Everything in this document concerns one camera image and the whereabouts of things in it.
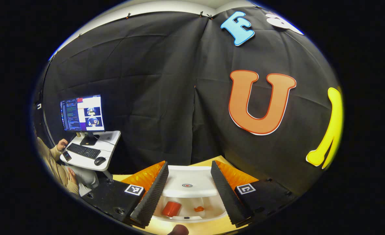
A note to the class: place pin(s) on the computer monitor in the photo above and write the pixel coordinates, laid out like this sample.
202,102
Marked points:
83,112

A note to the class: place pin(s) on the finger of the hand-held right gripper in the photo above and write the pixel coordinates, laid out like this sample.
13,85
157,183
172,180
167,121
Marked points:
267,195
114,199

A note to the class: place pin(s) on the black keyboard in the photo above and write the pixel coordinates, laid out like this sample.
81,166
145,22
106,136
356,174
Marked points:
83,151

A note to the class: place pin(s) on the black backdrop cloth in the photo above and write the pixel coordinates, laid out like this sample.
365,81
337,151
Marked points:
163,81

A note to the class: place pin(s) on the white desktop garbage bin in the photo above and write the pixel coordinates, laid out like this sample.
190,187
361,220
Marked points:
192,178

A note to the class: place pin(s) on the orange paper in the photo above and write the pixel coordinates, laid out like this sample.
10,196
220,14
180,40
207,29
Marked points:
199,209

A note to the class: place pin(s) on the white side desk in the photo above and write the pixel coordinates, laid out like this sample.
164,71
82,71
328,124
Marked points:
109,150

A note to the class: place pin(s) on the dark smartphone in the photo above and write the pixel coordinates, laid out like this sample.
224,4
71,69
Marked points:
67,156

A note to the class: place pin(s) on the red pop can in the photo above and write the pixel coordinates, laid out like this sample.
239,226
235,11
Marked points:
171,209

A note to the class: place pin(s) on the black computer mouse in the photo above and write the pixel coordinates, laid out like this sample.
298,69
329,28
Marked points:
100,160

